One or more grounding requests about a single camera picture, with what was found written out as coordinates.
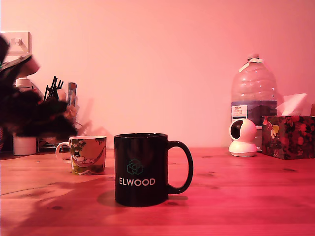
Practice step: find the blue patterned tube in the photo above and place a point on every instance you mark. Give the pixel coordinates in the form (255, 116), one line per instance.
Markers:
(72, 93)

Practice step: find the black tool bundle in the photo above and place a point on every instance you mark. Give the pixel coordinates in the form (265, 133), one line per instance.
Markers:
(53, 86)

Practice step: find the white bottle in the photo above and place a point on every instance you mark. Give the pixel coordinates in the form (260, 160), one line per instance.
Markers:
(24, 146)

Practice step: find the illustrated hammock mug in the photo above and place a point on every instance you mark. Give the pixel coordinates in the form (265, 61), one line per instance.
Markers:
(88, 155)

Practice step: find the woven basket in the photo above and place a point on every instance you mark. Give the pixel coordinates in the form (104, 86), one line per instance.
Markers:
(1, 140)

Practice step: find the black Elwood mug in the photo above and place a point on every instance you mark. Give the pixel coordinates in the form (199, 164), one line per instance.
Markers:
(140, 169)

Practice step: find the large clear water bottle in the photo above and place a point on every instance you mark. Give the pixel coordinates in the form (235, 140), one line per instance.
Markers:
(253, 91)

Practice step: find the floral tissue box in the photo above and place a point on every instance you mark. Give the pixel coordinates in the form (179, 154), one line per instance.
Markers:
(288, 137)

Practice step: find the white tissue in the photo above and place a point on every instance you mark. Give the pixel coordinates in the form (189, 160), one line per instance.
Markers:
(294, 104)

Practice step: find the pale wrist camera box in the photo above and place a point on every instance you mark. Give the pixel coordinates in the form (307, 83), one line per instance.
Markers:
(14, 62)

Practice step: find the white wall switch plate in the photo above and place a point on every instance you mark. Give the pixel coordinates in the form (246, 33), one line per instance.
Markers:
(17, 44)

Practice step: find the small white round camera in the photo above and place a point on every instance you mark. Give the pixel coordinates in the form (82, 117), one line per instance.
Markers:
(243, 137)

